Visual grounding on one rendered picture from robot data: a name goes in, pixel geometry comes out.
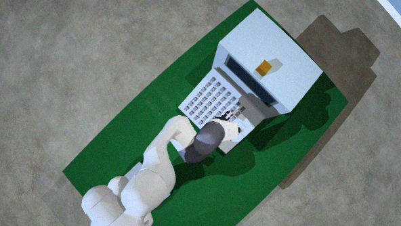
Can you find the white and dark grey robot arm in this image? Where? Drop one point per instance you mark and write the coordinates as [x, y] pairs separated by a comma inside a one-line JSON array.
[[134, 200]]

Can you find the light blue keypad machine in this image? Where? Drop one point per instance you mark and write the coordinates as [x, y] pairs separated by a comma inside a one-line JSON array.
[[259, 59]]

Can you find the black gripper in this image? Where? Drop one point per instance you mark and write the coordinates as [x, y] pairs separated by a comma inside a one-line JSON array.
[[226, 116]]

